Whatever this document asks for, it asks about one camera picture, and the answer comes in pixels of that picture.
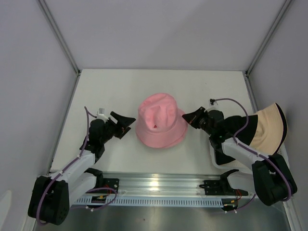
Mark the left aluminium corner post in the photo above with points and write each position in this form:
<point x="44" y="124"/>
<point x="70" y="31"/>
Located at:
<point x="58" y="34"/>

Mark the right aluminium corner post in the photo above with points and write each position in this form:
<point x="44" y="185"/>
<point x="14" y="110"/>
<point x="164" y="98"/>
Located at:
<point x="286" y="5"/>

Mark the black bucket hat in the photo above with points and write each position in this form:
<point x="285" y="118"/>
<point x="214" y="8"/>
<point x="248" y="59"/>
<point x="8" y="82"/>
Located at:
<point x="226" y="129"/>

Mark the beige bucket hat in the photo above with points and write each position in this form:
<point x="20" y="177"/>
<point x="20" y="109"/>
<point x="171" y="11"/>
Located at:
<point x="271" y="130"/>

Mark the pink bucket hat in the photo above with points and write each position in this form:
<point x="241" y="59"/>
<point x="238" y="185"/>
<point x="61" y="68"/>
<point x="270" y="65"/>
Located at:
<point x="160" y="123"/>

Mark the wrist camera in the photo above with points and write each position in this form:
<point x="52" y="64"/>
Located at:
<point x="100" y="114"/>
<point x="213" y="102"/>

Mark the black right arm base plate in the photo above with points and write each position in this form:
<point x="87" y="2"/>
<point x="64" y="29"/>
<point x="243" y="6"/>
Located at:
<point x="220" y="187"/>

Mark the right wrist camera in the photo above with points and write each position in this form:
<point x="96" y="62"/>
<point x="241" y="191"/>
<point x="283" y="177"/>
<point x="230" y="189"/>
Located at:
<point x="213" y="102"/>

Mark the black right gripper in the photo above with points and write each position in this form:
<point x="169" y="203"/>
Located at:
<point x="192" y="117"/>

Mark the aluminium corner post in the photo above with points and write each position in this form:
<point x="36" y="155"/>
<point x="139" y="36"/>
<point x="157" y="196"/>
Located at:
<point x="58" y="34"/>
<point x="286" y="5"/>

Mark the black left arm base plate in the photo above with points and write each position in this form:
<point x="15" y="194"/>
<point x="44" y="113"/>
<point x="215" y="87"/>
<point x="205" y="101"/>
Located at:
<point x="112" y="183"/>

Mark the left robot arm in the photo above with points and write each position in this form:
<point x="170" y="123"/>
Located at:
<point x="55" y="193"/>

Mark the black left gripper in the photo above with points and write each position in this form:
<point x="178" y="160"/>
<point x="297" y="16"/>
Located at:
<point x="122" y="122"/>

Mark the aluminium front rail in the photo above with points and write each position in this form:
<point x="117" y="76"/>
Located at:
<point x="159" y="185"/>

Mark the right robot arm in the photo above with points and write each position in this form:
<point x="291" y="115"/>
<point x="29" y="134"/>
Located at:
<point x="269" y="178"/>

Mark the white slotted cable duct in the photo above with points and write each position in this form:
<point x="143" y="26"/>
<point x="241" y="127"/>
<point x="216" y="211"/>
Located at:
<point x="157" y="201"/>

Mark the white plastic basket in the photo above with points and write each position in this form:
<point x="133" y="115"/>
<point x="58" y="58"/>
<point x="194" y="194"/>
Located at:
<point x="239" y="166"/>

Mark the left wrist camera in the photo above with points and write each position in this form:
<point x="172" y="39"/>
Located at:
<point x="100" y="114"/>

